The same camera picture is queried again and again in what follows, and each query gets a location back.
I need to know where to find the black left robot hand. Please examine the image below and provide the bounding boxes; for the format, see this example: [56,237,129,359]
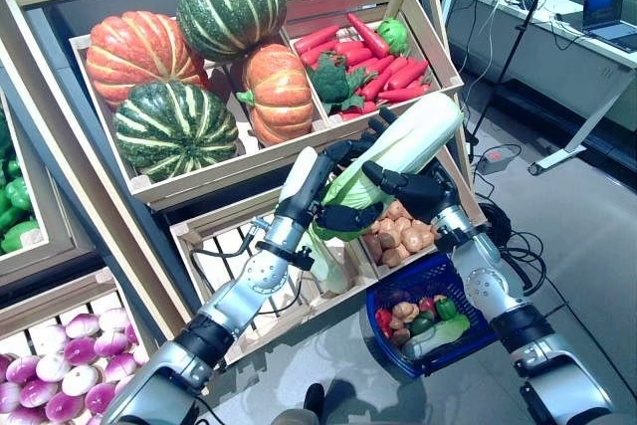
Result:
[272,106,399,233]

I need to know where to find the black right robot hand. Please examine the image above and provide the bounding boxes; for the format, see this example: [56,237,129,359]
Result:
[361,159,463,226]

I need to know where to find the green white napa cabbage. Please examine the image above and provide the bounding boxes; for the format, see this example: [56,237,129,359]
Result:
[318,93,465,212]
[400,313,473,362]
[304,223,350,296]

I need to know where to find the blue plastic shopping basket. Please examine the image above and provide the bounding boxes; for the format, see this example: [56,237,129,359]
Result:
[365,251,499,379]

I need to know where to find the wooden potato crate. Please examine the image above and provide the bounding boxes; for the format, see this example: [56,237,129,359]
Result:
[347,145,489,281]

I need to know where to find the orange pumpkin green stem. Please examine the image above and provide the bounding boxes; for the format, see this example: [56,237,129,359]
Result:
[235,43,315,147]

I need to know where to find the red carrot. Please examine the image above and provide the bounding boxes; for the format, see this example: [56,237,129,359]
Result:
[300,41,337,67]
[342,48,374,67]
[293,25,340,56]
[377,84,432,104]
[386,60,430,92]
[360,71,394,102]
[346,12,390,59]

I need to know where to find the dark green broccoli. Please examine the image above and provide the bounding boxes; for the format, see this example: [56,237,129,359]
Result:
[305,52,379,115]

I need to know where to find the wooden pumpkin crate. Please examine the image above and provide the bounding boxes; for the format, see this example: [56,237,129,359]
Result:
[68,31,332,198]

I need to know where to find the wide slatted wooden crate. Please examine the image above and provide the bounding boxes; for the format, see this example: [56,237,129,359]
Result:
[168,185,379,366]

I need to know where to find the dark green bell pepper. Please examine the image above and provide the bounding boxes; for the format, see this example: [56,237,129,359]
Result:
[410,314,437,336]

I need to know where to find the red tomato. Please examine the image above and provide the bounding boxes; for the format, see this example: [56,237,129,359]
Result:
[374,309,394,339]

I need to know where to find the green striped pumpkin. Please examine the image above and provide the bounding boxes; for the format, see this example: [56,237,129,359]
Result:
[176,0,289,63]
[112,80,240,183]

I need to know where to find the wooden carrot crate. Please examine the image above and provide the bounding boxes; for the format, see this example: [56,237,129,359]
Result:
[282,0,465,123]

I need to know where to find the light green lettuce head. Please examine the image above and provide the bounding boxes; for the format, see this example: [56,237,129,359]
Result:
[375,17,412,56]

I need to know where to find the black tripod stand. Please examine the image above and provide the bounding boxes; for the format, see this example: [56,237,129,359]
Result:
[465,0,588,147]

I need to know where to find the white desk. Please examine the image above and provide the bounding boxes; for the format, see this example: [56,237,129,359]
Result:
[447,0,637,177]

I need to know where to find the large orange striped pumpkin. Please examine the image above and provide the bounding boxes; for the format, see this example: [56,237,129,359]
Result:
[84,10,209,110]

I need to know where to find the silver left robot leg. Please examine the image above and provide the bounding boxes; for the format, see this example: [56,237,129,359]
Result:
[271,382,327,425]

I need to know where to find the wooden pepper crate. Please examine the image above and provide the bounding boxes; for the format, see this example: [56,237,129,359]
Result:
[0,86,96,290]

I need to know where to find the wooden onion crate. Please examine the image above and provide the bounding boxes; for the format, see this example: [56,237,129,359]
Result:
[0,268,155,425]

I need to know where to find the grey power box red switch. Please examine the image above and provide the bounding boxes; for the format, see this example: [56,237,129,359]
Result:
[477,145,517,175]

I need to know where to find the coiled black cable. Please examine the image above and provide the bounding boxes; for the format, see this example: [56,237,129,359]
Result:
[477,200,514,247]

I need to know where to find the loose black cable tangle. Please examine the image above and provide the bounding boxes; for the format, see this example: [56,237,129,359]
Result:
[497,228,548,297]

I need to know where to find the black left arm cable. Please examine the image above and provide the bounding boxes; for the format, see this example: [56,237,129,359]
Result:
[191,225,313,319]

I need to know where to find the white hanging cable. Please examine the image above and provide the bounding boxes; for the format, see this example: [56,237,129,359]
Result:
[455,0,504,78]

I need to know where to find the long black floor cable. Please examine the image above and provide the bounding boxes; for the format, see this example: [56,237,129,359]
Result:
[544,275,637,396]

